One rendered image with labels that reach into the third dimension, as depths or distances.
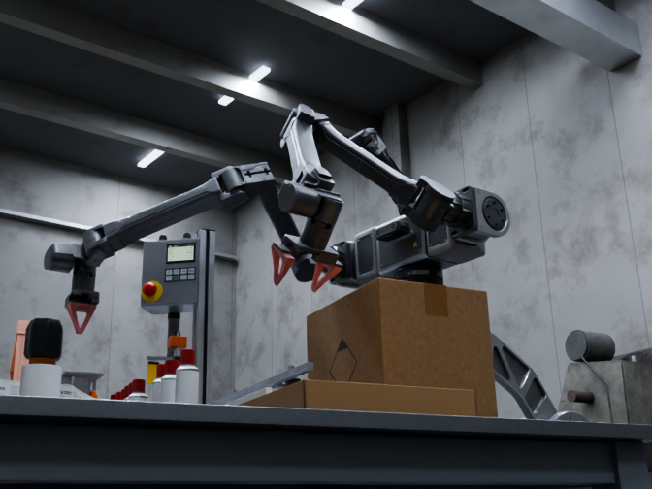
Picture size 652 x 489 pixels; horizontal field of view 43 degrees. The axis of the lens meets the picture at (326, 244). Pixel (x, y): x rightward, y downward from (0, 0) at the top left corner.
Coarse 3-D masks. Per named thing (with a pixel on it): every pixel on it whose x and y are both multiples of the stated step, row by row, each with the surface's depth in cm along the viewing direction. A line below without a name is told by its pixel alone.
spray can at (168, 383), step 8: (168, 360) 196; (176, 360) 196; (168, 368) 196; (176, 368) 196; (168, 376) 194; (160, 384) 195; (168, 384) 193; (160, 392) 194; (168, 392) 193; (160, 400) 193; (168, 400) 192
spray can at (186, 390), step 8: (184, 352) 185; (192, 352) 186; (184, 360) 185; (192, 360) 185; (184, 368) 183; (192, 368) 184; (176, 376) 184; (184, 376) 183; (192, 376) 183; (176, 384) 183; (184, 384) 182; (192, 384) 183; (176, 392) 183; (184, 392) 182; (192, 392) 182; (176, 400) 182; (184, 400) 181; (192, 400) 182
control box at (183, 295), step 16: (176, 240) 233; (192, 240) 231; (144, 256) 232; (160, 256) 231; (144, 272) 230; (160, 272) 229; (160, 288) 228; (176, 288) 227; (192, 288) 227; (144, 304) 227; (160, 304) 227; (176, 304) 227; (192, 304) 226
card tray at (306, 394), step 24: (312, 384) 103; (336, 384) 104; (360, 384) 106; (384, 384) 108; (312, 408) 102; (336, 408) 103; (360, 408) 105; (384, 408) 107; (408, 408) 108; (432, 408) 110; (456, 408) 112
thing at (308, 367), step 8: (296, 368) 143; (304, 368) 140; (312, 368) 140; (272, 376) 152; (280, 376) 148; (288, 376) 145; (296, 376) 145; (256, 384) 158; (264, 384) 154; (272, 384) 152; (240, 392) 165; (248, 392) 161; (216, 400) 176; (224, 400) 172; (232, 400) 168
